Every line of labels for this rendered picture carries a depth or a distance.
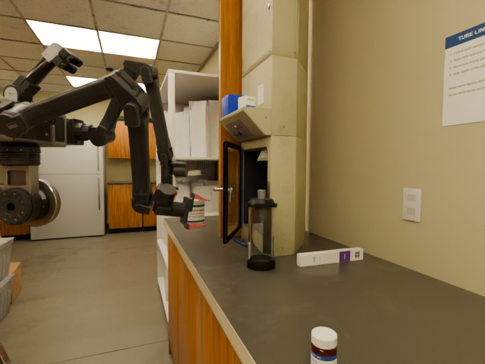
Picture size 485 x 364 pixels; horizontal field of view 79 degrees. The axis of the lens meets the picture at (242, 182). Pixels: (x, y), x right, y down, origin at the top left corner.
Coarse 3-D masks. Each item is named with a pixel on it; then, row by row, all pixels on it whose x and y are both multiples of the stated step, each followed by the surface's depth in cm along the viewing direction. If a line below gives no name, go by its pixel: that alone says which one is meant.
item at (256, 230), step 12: (252, 204) 98; (264, 204) 97; (252, 216) 99; (264, 216) 98; (252, 228) 100; (264, 228) 98; (252, 240) 100; (264, 240) 98; (252, 252) 100; (264, 252) 99
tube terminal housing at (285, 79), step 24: (264, 72) 116; (288, 72) 113; (264, 96) 116; (288, 96) 113; (288, 120) 114; (264, 144) 117; (288, 144) 114; (288, 168) 115; (288, 192) 115; (288, 216) 116; (288, 240) 116
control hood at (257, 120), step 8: (232, 112) 118; (240, 112) 111; (248, 112) 108; (256, 112) 109; (264, 112) 110; (224, 120) 129; (232, 120) 123; (240, 120) 116; (248, 120) 111; (256, 120) 109; (264, 120) 110; (224, 128) 137; (248, 128) 117; (256, 128) 111; (264, 128) 110; (232, 136) 139; (248, 136) 124; (256, 136) 118
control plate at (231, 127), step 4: (228, 124) 130; (232, 124) 126; (236, 124) 123; (240, 124) 120; (228, 128) 134; (232, 128) 130; (236, 128) 126; (240, 128) 123; (244, 128) 120; (232, 132) 134; (236, 132) 130; (240, 132) 127; (248, 132) 120; (236, 136) 135; (240, 136) 131; (244, 136) 128
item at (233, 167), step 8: (224, 144) 110; (224, 152) 110; (232, 152) 123; (224, 160) 111; (232, 160) 123; (224, 168) 111; (232, 168) 124; (224, 176) 111; (232, 176) 124; (224, 184) 111; (232, 184) 124; (224, 192) 111; (232, 192) 124; (224, 200) 111; (232, 200) 125; (224, 208) 112; (232, 208) 125; (224, 216) 112; (232, 216) 125; (224, 224) 112; (232, 224) 125; (224, 240) 112
